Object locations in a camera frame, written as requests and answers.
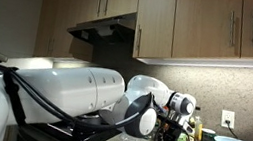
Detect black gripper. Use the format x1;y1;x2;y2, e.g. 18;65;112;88
155;122;184;141

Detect green jar white lid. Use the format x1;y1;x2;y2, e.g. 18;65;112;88
200;127;219;141

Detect yellow oil bottle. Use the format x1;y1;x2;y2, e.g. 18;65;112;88
190;106;207;141

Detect black electric stove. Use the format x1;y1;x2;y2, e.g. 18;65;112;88
16;108;125;141

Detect under cabinet light strip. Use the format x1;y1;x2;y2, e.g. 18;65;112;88
136;35;253;81

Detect dark range hood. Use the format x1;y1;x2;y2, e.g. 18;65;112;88
64;2;139;51

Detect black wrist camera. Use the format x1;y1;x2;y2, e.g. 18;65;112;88
157;114;196;134

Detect black charger cord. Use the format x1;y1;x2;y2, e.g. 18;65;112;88
223;121;242;140

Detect wall power outlet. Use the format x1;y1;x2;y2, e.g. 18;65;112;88
219;109;238;130

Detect wooden wall cabinets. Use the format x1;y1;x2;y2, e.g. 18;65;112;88
32;0;253;89

